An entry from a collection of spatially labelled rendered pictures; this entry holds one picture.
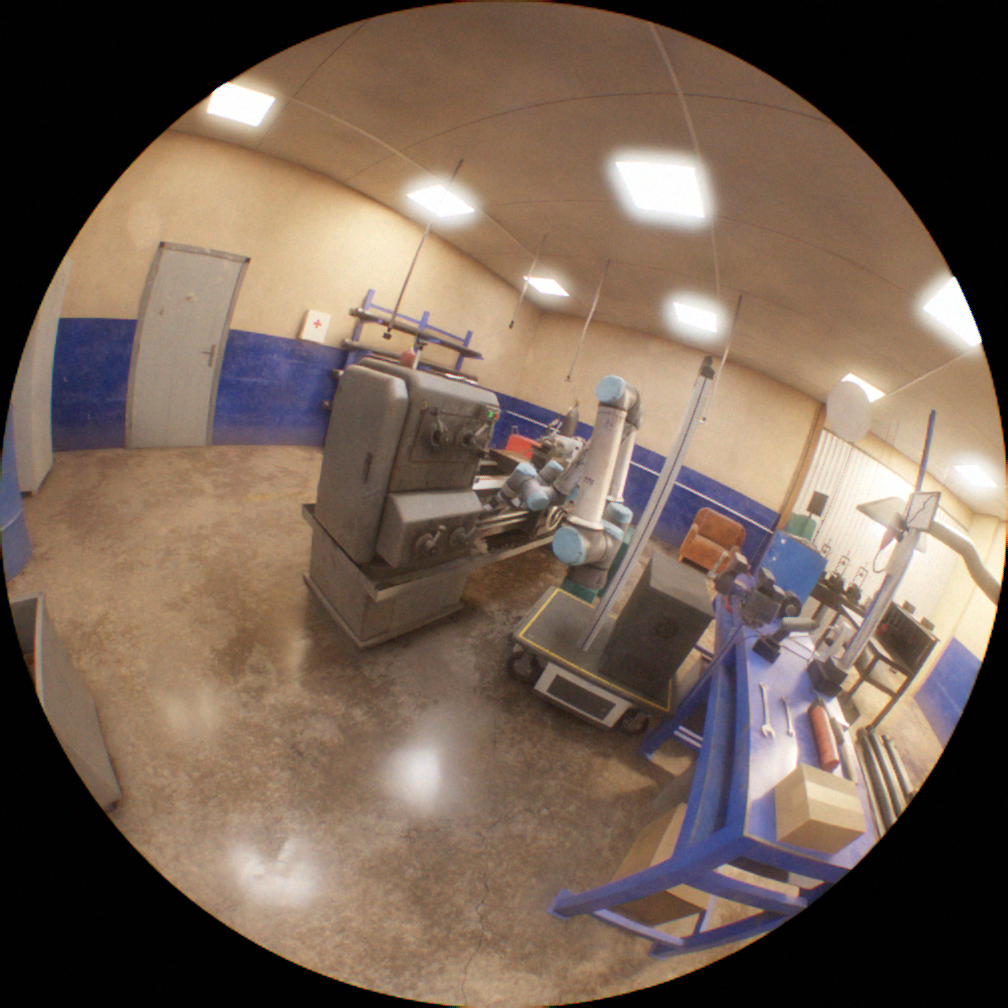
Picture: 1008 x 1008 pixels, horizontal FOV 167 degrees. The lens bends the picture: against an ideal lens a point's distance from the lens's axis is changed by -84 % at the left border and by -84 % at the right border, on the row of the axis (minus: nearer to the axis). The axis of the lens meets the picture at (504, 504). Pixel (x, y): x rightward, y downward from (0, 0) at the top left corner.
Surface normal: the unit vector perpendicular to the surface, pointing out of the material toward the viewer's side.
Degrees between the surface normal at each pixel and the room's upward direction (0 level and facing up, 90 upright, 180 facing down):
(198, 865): 0
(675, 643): 90
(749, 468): 90
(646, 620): 90
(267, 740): 0
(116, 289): 90
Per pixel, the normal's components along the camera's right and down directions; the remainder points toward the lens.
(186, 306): 0.76, 0.43
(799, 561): -0.56, 0.07
